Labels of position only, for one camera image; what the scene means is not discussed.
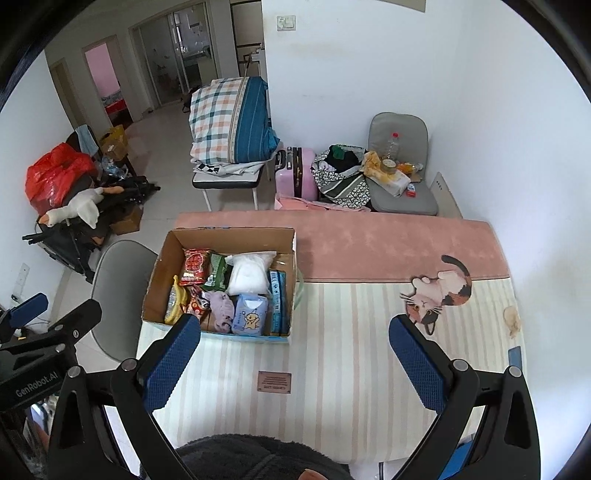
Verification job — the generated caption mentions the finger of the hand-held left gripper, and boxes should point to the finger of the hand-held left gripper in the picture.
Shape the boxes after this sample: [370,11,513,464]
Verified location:
[0,292,49,343]
[0,299,103,356]

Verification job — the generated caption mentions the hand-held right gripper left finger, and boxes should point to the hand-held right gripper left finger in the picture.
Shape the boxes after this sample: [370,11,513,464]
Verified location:
[47,314,202,480]

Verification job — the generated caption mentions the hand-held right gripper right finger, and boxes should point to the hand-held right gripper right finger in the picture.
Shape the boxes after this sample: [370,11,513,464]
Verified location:
[388,315,542,480]

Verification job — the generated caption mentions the yellow banana shaped pouch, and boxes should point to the yellow banana shaped pouch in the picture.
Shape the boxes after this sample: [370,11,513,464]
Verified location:
[164,275,192,325]

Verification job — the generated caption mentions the panda print snack packet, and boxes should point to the panda print snack packet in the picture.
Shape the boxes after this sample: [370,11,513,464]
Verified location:
[187,286,212,319]

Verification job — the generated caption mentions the purple cloth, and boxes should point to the purple cloth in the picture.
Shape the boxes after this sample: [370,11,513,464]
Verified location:
[203,291,238,334]

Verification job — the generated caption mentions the blue tissue pack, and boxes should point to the blue tissue pack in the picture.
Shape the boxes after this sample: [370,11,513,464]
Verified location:
[231,293,269,335]

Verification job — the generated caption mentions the red snack packet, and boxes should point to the red snack packet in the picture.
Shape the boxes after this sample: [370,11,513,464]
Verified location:
[179,248,212,287]

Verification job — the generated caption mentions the green snack packet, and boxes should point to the green snack packet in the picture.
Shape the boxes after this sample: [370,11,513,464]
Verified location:
[203,252,232,292]

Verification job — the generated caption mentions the white plastic bag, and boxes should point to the white plastic bag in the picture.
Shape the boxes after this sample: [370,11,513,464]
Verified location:
[225,251,277,296]

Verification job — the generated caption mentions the long blue packet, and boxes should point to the long blue packet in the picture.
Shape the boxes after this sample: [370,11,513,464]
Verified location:
[265,270,288,337]

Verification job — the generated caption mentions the white power strip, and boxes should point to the white power strip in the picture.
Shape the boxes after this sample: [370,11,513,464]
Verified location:
[9,263,31,298]

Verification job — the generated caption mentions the grey plastic chair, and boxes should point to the grey plastic chair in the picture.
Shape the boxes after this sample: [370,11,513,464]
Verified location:
[91,240,160,363]

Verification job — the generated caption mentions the small beige fluffy object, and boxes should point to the small beige fluffy object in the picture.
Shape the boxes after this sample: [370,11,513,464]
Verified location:
[502,306,522,339]

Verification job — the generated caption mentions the white goose plush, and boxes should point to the white goose plush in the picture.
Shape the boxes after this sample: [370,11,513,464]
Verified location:
[38,186,126,229]

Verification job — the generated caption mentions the small brown cardboard box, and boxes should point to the small brown cardboard box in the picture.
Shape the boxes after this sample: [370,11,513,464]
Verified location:
[110,205,145,236]

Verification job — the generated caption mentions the person's dark fleece clothing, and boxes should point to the person's dark fleece clothing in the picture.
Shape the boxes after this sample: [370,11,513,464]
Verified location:
[175,433,354,480]

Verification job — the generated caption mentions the red plastic bag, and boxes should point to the red plastic bag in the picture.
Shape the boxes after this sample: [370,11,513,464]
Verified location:
[25,142,99,215]

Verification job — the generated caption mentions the black folded stroller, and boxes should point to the black folded stroller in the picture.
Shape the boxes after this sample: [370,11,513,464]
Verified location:
[22,173,162,284]

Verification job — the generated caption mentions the white board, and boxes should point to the white board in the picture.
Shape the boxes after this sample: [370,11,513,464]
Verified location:
[429,172,462,219]

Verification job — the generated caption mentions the light blue cloth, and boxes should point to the light blue cloth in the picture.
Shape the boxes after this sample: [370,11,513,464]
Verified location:
[75,124,100,158]

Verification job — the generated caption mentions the white tissue pack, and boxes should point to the white tissue pack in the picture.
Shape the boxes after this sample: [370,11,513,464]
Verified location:
[369,168,411,198]

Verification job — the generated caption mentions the yellow cardboard box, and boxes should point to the yellow cardboard box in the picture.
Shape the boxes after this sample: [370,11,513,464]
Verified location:
[99,124,129,161]

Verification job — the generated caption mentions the patterned tote bag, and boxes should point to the patterned tote bag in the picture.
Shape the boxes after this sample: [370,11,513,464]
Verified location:
[311,144,372,212]

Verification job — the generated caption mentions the pink bag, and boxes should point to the pink bag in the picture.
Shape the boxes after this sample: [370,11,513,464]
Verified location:
[274,194,370,214]

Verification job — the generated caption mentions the black white checked sheet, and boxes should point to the black white checked sheet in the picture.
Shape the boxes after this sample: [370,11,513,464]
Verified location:
[193,159,273,177]

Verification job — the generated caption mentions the yellow plastic bag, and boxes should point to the yellow plastic bag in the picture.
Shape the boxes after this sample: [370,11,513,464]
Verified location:
[362,151,384,178]

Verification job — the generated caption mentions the black clothing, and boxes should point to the black clothing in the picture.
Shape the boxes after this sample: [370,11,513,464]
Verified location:
[323,145,368,176]

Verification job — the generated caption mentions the pink suitcase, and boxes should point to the pink suitcase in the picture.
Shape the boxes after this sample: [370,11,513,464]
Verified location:
[274,147,319,201]

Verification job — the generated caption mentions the grey padded chair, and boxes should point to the grey padded chair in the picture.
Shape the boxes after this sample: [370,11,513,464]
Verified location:
[367,112,439,217]

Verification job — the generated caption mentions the plaid folded bedding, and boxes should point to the plaid folded bedding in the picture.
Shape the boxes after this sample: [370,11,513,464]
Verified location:
[188,78,250,164]

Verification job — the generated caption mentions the blue striped folded bedding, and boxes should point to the blue striped folded bedding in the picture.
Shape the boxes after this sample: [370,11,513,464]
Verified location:
[228,76,281,162]

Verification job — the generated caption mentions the glass sliding door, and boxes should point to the glass sliding door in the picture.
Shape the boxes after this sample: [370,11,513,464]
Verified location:
[129,2,218,121]

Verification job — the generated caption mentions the white frame bench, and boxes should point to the white frame bench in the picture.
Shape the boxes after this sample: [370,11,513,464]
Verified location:
[191,161,278,212]

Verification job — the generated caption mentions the framed wall picture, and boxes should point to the framed wall picture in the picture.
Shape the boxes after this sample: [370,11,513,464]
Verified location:
[369,0,428,14]

